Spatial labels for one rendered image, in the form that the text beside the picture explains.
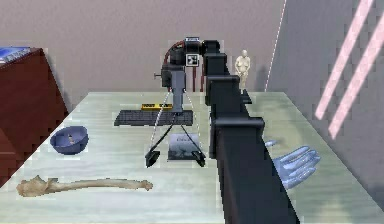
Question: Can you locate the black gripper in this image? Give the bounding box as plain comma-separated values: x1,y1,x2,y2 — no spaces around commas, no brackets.
145,49,207,169

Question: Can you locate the grey book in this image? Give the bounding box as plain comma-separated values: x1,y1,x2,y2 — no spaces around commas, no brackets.
167,133,201,161

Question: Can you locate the black keyboard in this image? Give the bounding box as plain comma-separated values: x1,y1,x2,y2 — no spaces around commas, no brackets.
113,109,195,127

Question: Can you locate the yellow flat bar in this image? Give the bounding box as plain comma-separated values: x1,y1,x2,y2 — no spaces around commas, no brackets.
140,103,174,111

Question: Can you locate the beige long bone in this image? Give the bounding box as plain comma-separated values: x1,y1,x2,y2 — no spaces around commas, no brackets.
15,175,154,198

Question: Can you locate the blue bowl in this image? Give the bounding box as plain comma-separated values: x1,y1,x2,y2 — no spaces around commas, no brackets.
49,125,90,156

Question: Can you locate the beige human figurine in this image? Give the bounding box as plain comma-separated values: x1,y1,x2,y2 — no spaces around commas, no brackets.
234,49,252,95

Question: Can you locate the pale blue glove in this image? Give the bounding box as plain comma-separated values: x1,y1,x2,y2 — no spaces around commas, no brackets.
264,139,322,190

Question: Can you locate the dark red cabinet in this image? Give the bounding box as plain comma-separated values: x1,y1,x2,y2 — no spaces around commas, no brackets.
0,47,70,188

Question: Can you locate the blue book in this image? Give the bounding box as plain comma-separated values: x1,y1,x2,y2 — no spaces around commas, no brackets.
0,46,32,64

